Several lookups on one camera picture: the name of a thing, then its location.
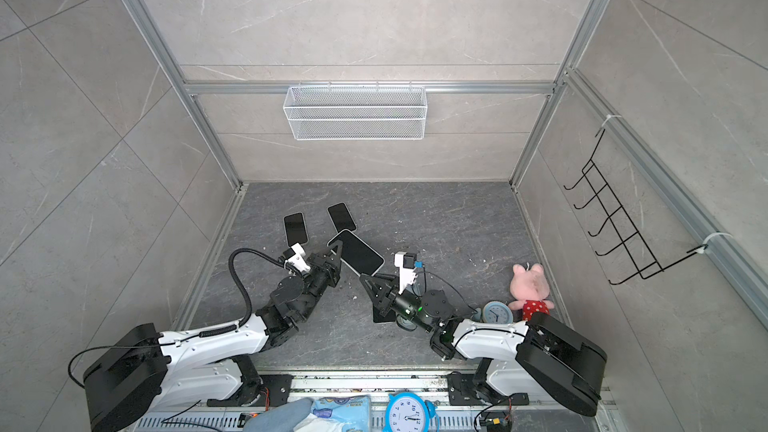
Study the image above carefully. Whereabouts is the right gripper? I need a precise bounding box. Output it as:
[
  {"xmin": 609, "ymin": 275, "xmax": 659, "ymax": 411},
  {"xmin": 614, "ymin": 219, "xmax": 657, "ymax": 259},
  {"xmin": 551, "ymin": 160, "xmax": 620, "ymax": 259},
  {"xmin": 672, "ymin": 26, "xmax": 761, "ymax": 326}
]
[{"xmin": 363, "ymin": 272, "xmax": 438, "ymax": 337}]

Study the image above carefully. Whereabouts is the black phone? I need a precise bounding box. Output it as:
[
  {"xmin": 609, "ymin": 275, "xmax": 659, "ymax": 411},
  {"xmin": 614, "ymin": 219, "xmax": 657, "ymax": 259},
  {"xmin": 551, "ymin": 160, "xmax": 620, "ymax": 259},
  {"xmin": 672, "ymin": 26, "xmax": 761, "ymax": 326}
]
[
  {"xmin": 328, "ymin": 230, "xmax": 384, "ymax": 276},
  {"xmin": 283, "ymin": 213, "xmax": 308, "ymax": 247},
  {"xmin": 327, "ymin": 203, "xmax": 357, "ymax": 232}
]

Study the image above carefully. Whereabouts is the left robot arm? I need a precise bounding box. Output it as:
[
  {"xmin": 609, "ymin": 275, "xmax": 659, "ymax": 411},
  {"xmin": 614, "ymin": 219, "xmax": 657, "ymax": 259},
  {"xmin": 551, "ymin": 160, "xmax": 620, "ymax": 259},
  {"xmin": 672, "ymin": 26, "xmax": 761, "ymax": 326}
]
[{"xmin": 80, "ymin": 239, "xmax": 343, "ymax": 431}]

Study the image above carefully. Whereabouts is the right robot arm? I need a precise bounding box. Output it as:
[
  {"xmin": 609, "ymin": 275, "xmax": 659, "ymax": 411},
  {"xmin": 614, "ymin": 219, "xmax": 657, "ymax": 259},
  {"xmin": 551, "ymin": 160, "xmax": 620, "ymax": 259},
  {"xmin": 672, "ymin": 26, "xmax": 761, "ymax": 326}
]
[{"xmin": 359, "ymin": 274, "xmax": 607, "ymax": 417}]

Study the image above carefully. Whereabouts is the small blue white cup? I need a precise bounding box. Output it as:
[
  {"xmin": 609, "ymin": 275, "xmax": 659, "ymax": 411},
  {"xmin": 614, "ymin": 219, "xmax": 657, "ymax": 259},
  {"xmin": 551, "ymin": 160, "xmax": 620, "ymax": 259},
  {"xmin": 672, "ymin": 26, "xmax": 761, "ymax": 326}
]
[{"xmin": 481, "ymin": 301, "xmax": 515, "ymax": 324}]

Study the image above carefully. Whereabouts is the blue wet wipes pack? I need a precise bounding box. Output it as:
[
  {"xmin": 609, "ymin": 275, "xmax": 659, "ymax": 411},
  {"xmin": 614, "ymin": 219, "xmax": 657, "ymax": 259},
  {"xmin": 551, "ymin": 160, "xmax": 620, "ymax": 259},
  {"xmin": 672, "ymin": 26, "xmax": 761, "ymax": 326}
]
[{"xmin": 294, "ymin": 396, "xmax": 372, "ymax": 432}]

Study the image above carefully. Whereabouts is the blue alarm clock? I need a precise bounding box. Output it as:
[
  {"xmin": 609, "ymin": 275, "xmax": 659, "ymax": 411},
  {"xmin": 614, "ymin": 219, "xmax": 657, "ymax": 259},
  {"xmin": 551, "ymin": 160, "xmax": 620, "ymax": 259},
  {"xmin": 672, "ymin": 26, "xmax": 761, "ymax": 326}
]
[{"xmin": 382, "ymin": 392, "xmax": 438, "ymax": 432}]

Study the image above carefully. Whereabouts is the pink pig plush toy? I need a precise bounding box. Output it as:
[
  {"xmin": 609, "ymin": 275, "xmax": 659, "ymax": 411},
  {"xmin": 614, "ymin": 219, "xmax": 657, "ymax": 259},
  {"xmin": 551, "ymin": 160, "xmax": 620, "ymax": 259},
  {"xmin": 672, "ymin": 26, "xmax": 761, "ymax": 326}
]
[{"xmin": 508, "ymin": 263, "xmax": 555, "ymax": 321}]

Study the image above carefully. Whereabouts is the grey-blue cloth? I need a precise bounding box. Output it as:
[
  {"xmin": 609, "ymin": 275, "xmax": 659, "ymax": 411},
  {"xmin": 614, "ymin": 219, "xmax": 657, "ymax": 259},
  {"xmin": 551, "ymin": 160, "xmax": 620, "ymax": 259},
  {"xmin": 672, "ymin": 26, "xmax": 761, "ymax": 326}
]
[{"xmin": 242, "ymin": 398, "xmax": 313, "ymax": 432}]

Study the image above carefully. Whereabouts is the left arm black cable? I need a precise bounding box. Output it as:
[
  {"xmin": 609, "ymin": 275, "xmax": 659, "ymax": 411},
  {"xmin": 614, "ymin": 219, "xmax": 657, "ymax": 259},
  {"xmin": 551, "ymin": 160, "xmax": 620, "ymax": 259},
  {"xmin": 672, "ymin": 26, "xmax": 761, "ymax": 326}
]
[{"xmin": 227, "ymin": 247, "xmax": 286, "ymax": 328}]

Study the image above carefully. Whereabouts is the aluminium rail front frame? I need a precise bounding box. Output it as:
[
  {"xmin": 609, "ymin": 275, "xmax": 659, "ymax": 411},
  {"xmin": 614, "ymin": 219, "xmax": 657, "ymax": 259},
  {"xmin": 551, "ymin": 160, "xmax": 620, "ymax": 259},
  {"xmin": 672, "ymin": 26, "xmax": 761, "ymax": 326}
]
[{"xmin": 128, "ymin": 370, "xmax": 628, "ymax": 431}]

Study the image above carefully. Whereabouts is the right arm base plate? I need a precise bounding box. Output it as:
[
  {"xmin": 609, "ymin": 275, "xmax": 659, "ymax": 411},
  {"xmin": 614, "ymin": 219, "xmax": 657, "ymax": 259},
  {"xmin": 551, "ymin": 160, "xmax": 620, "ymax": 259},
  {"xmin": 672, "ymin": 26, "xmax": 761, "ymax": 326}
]
[{"xmin": 445, "ymin": 371, "xmax": 530, "ymax": 406}]

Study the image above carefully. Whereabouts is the white wire mesh basket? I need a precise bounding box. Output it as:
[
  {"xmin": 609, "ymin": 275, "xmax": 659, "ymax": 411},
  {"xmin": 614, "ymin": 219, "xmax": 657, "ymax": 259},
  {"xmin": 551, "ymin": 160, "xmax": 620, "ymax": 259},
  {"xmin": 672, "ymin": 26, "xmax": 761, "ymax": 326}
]
[{"xmin": 283, "ymin": 85, "xmax": 428, "ymax": 141}]

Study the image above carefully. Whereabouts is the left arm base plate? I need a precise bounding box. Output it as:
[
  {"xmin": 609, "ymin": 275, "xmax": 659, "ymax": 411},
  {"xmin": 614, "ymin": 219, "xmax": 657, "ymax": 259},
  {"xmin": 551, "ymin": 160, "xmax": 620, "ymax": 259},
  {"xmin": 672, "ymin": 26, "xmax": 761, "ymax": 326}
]
[{"xmin": 206, "ymin": 374, "xmax": 294, "ymax": 408}]

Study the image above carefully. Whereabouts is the black wire hook rack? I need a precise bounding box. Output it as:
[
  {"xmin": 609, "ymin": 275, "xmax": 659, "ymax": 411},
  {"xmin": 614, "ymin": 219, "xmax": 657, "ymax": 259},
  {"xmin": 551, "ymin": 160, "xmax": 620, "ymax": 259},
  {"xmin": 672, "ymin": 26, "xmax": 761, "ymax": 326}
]
[{"xmin": 562, "ymin": 129, "xmax": 709, "ymax": 287}]

